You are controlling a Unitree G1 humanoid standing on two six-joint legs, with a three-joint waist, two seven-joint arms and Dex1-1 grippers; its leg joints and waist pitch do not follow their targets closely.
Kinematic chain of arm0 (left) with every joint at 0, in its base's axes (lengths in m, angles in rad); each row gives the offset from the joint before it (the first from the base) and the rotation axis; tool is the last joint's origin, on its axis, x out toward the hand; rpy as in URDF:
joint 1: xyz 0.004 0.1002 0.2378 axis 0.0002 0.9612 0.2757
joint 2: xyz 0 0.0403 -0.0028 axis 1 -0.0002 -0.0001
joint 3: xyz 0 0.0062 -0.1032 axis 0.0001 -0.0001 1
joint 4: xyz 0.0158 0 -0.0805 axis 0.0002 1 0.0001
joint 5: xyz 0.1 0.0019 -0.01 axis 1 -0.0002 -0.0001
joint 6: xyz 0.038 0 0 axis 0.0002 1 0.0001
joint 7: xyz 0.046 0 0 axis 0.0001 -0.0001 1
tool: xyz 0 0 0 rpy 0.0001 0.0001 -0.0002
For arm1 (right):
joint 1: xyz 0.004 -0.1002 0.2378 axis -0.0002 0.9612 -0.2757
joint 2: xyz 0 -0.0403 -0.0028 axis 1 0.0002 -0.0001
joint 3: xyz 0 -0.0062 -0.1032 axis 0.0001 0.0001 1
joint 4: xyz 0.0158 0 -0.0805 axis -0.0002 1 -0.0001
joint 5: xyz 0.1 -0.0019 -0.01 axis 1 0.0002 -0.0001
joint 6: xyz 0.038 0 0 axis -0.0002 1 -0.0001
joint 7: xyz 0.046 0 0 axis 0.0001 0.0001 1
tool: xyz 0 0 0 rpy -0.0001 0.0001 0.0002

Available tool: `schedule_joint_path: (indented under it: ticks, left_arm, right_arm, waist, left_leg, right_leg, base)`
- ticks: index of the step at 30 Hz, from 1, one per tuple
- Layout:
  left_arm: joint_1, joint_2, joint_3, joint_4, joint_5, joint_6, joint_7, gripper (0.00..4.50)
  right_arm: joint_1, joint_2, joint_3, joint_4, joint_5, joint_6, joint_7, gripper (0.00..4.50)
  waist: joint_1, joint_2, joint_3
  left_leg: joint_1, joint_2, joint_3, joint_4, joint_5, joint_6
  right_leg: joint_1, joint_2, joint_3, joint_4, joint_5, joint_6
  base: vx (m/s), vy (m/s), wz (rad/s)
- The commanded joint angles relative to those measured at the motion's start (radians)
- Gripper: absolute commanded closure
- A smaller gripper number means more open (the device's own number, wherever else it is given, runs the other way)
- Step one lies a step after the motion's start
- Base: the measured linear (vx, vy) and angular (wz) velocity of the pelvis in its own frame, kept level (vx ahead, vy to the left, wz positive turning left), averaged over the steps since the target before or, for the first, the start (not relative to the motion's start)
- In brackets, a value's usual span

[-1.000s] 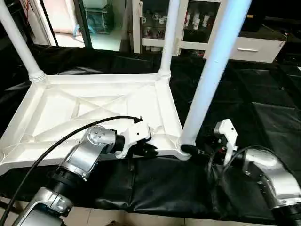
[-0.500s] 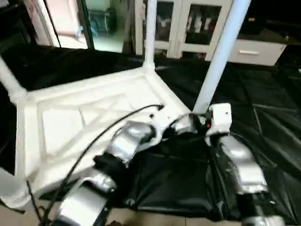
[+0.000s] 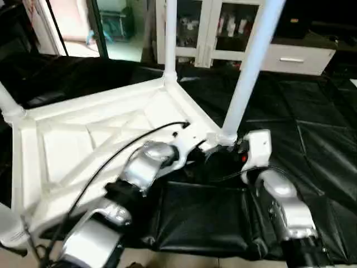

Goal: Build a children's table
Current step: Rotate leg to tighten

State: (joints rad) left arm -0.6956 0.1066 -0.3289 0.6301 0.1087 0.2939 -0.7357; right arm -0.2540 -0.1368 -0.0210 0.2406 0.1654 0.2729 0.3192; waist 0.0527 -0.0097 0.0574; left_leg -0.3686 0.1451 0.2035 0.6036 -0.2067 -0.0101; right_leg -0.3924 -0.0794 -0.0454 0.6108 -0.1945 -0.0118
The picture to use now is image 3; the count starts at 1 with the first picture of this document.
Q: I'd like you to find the white plastic table top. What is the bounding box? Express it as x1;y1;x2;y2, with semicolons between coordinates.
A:
10;75;238;232

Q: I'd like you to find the black table mat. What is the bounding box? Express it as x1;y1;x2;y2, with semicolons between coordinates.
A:
0;53;357;264

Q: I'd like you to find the white drawer unit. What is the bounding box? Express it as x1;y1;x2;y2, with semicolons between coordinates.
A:
260;44;337;76

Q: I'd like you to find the white glass door cabinet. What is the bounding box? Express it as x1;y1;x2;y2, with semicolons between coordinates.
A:
155;0;266;69

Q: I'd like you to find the teal plastic stool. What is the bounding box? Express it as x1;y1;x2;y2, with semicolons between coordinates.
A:
98;6;134;42

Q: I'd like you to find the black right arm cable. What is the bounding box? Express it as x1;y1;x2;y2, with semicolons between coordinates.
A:
209;165;288;185

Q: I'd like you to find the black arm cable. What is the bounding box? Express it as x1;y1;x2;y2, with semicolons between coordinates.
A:
209;165;288;185
25;121;191;268

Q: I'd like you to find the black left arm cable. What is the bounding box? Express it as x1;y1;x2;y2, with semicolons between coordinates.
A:
25;121;191;268

